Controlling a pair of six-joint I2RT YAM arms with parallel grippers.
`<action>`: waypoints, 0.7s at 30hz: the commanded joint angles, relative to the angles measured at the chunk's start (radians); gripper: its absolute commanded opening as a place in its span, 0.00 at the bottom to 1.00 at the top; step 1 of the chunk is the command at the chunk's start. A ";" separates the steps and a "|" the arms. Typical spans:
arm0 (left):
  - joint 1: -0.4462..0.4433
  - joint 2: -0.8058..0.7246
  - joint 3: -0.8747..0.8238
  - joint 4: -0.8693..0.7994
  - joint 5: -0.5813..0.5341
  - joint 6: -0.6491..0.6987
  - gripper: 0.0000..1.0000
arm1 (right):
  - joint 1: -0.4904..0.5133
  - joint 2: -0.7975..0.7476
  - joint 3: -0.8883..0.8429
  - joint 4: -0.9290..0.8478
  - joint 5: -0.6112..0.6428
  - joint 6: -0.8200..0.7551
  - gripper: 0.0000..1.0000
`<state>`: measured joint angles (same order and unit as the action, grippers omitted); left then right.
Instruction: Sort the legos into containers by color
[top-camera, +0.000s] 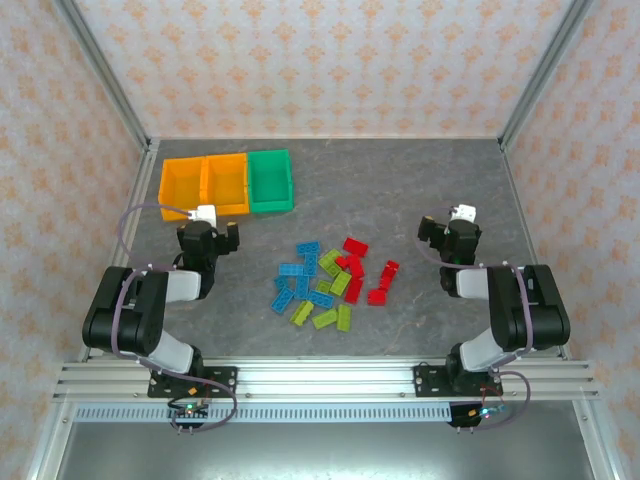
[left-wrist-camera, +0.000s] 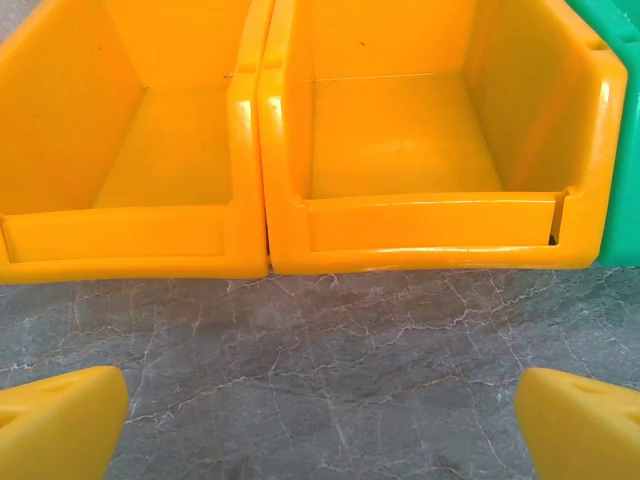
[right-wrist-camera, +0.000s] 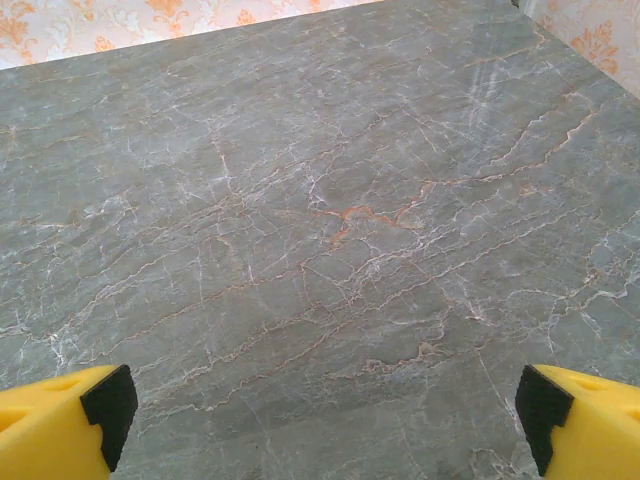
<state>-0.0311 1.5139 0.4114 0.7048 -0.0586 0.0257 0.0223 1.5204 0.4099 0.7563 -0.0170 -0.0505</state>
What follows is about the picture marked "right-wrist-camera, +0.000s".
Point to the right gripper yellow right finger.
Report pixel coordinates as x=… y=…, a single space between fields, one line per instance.
x=595 y=430

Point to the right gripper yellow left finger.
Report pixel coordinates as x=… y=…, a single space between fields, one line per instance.
x=45 y=430

